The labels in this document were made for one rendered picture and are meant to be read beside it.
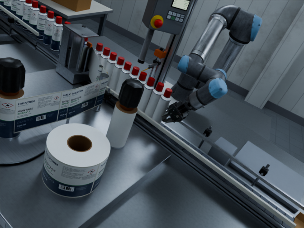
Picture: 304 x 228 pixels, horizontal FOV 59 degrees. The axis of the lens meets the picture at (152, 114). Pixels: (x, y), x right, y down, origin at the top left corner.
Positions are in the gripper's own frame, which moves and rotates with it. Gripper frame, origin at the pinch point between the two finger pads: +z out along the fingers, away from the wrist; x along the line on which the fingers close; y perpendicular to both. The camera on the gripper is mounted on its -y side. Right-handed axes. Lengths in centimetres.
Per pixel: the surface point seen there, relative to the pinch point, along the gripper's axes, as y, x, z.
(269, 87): -322, 36, 45
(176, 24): -8.7, -35.0, -26.3
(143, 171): 30.8, 13.7, -1.4
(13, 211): 75, 2, 6
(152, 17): 1.2, -41.1, -22.9
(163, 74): -11.8, -20.4, -4.2
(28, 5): 2, -102, 46
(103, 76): 20.8, -29.7, 1.6
